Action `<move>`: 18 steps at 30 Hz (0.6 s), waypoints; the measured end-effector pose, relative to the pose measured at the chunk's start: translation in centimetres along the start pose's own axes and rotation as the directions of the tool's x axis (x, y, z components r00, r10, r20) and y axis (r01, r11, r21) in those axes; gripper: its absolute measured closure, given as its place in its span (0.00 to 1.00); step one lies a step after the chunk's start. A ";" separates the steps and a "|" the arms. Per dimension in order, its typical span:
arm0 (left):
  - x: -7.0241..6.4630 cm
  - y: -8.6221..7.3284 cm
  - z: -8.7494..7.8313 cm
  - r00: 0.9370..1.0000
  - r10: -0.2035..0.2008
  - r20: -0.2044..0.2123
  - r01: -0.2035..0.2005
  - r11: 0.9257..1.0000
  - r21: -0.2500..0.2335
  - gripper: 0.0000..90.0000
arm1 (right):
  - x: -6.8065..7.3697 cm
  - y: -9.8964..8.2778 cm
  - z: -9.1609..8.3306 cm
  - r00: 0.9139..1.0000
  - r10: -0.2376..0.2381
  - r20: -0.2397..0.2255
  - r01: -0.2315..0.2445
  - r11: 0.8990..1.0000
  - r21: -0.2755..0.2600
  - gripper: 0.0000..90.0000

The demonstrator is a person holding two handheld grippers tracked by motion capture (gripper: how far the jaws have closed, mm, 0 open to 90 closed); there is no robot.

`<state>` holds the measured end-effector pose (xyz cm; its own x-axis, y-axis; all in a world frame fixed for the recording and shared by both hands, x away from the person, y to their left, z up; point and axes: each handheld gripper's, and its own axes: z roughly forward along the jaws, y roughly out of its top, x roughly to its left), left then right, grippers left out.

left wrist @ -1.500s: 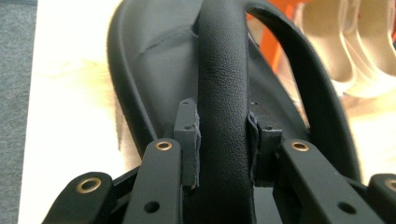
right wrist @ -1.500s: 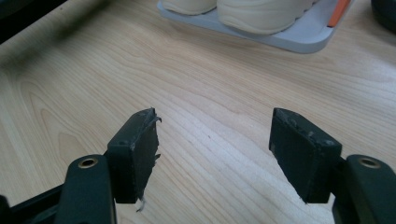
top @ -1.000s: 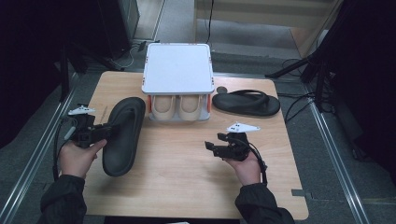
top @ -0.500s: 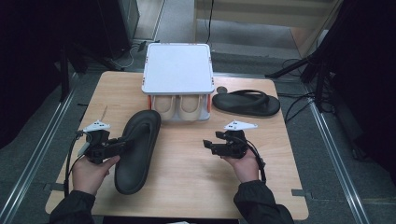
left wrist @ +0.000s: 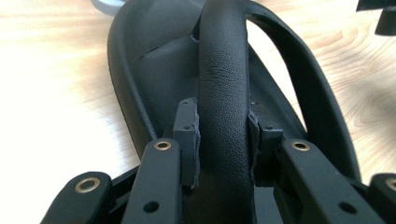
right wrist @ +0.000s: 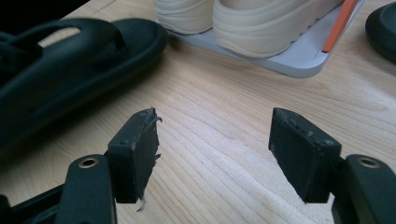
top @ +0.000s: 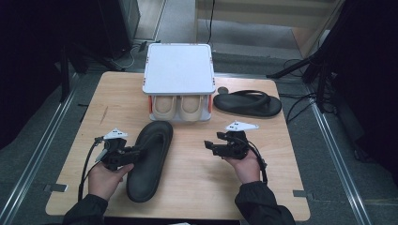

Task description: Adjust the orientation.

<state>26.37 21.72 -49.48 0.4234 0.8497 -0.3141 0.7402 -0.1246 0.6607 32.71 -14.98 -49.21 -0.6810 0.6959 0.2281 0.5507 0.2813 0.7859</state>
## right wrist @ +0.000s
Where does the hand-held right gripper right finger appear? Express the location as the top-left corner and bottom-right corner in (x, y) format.
(268, 106), (343, 204)

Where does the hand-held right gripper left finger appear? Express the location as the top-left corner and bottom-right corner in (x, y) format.
(106, 106), (163, 204)

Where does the black flip-flop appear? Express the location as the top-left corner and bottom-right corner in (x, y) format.
(364, 1), (396, 64)
(0, 17), (169, 157)

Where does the cream perforated clog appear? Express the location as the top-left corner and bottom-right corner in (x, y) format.
(212, 0), (345, 60)
(153, 0), (217, 35)

